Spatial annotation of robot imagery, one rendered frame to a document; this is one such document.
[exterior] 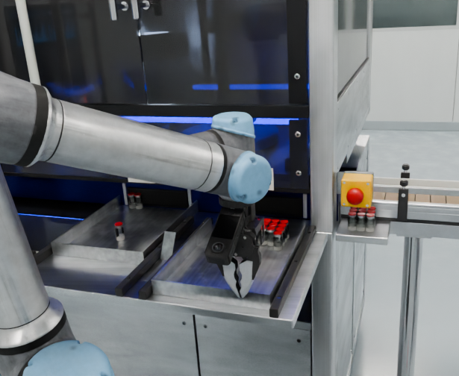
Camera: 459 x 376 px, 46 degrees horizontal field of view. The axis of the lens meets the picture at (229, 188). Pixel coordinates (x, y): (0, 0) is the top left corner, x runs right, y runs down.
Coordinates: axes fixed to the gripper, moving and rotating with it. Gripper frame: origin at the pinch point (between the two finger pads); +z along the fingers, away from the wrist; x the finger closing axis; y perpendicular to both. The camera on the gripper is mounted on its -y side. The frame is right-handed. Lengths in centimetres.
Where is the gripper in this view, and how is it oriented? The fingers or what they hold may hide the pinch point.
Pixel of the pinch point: (239, 293)
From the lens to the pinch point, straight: 107.5
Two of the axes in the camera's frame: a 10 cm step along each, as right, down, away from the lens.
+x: -9.4, -0.5, 3.3
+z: 0.6, 9.4, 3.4
